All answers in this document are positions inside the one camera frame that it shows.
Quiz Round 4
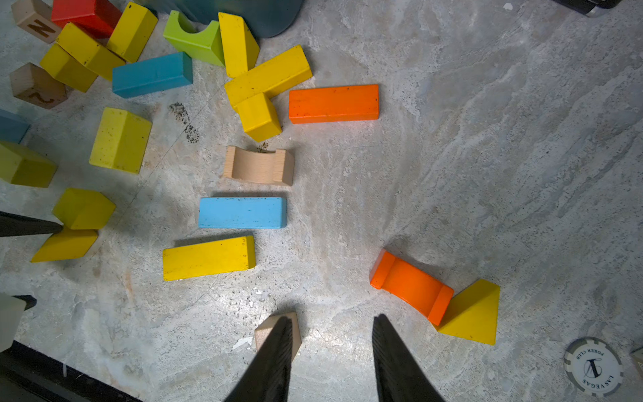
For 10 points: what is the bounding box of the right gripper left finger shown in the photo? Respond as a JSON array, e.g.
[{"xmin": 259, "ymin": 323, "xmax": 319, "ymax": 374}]
[{"xmin": 224, "ymin": 318, "xmax": 292, "ymax": 402}]

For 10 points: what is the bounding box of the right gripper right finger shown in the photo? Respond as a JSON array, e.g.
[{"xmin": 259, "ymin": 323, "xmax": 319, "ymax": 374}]
[{"xmin": 372, "ymin": 314, "xmax": 444, "ymax": 401}]

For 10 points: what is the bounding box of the natural wood cube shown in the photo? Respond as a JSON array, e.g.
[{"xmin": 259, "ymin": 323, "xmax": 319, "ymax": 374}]
[{"xmin": 254, "ymin": 312, "xmax": 302, "ymax": 360}]

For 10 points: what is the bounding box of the yellow triangle block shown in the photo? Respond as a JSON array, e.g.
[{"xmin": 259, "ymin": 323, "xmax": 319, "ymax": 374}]
[{"xmin": 434, "ymin": 279, "xmax": 501, "ymax": 345}]

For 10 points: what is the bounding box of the orange arch block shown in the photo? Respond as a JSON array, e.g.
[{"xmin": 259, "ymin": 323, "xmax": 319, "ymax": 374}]
[{"xmin": 369, "ymin": 250, "xmax": 454, "ymax": 326}]

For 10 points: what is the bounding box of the yellow long block lower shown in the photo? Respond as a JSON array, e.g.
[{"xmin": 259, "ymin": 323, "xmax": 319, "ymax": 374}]
[{"xmin": 162, "ymin": 236, "xmax": 256, "ymax": 281}]

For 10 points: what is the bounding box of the yellow long block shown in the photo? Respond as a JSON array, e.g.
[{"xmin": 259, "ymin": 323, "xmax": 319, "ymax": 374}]
[
  {"xmin": 162, "ymin": 236, "xmax": 256, "ymax": 281},
  {"xmin": 224, "ymin": 45, "xmax": 313, "ymax": 111}
]

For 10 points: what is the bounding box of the light blue long block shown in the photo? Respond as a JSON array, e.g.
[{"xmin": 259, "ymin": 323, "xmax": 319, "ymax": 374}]
[{"xmin": 198, "ymin": 197, "xmax": 287, "ymax": 229}]

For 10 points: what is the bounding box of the poker chip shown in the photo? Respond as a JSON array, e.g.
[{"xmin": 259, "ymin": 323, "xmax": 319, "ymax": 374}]
[{"xmin": 564, "ymin": 337, "xmax": 624, "ymax": 397}]

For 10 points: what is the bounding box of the natural wood arch block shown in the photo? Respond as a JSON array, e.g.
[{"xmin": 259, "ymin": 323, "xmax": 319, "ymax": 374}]
[{"xmin": 223, "ymin": 146, "xmax": 295, "ymax": 186}]

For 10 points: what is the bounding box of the yellow small cube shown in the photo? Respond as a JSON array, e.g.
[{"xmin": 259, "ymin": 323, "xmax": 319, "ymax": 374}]
[{"xmin": 237, "ymin": 93, "xmax": 282, "ymax": 142}]

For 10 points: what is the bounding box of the orange long block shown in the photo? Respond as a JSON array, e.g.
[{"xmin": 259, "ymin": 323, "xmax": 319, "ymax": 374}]
[{"xmin": 288, "ymin": 85, "xmax": 379, "ymax": 124}]

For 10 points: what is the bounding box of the yellow long block upper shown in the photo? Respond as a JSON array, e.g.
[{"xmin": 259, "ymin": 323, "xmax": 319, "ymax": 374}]
[{"xmin": 224, "ymin": 45, "xmax": 313, "ymax": 111}]

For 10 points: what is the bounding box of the teal long block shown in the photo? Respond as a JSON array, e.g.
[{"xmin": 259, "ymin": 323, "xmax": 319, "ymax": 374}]
[{"xmin": 112, "ymin": 52, "xmax": 193, "ymax": 98}]

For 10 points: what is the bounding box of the green arch block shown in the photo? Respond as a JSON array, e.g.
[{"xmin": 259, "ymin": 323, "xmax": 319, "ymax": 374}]
[{"xmin": 163, "ymin": 10, "xmax": 225, "ymax": 67}]

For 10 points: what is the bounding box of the small light blue block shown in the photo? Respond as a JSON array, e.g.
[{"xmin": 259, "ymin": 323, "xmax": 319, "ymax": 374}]
[{"xmin": 0, "ymin": 109, "xmax": 30, "ymax": 144}]

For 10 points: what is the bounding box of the teal plastic bin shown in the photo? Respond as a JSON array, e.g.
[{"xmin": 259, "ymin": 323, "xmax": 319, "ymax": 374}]
[{"xmin": 137, "ymin": 0, "xmax": 303, "ymax": 39}]

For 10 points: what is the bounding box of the red block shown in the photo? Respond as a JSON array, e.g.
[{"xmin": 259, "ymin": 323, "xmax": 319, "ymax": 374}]
[{"xmin": 51, "ymin": 0, "xmax": 122, "ymax": 39}]

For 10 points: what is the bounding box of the black hard case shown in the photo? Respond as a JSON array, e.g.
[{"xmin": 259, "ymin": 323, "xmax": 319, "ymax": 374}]
[{"xmin": 554, "ymin": 0, "xmax": 621, "ymax": 18}]

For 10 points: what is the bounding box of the lettered wood cube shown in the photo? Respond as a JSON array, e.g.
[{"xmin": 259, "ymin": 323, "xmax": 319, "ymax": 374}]
[{"xmin": 11, "ymin": 0, "xmax": 62, "ymax": 44}]

